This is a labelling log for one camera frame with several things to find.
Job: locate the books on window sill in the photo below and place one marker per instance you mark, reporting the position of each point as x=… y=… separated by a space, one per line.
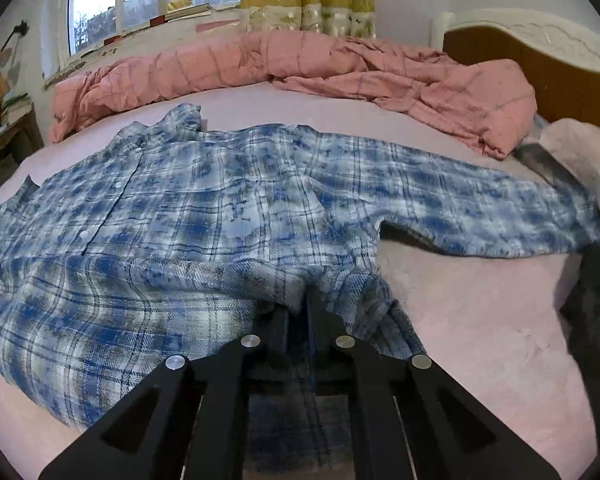
x=190 y=11

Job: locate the brown headboard with white trim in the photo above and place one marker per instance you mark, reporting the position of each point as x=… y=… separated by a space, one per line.
x=530 y=67

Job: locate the wooden desk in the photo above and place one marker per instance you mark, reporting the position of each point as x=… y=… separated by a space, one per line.
x=5 y=145

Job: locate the dark cloth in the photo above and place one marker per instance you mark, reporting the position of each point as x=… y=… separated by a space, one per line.
x=597 y=320

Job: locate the fluffy pale pillow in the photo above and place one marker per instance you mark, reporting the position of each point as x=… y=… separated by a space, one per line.
x=580 y=155

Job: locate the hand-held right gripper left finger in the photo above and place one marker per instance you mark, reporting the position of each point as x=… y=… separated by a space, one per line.
x=272 y=332

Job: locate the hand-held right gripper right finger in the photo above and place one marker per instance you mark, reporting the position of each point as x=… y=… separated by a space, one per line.
x=325 y=340

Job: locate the stack of books on desk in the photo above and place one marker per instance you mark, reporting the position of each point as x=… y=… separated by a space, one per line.
x=17 y=105

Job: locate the pink checked quilt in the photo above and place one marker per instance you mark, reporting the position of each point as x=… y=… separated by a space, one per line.
x=260 y=65

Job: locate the bed with pink sheet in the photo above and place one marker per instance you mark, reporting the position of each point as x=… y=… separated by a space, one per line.
x=480 y=310

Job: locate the blue plaid shirt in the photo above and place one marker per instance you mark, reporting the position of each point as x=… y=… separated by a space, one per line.
x=190 y=220

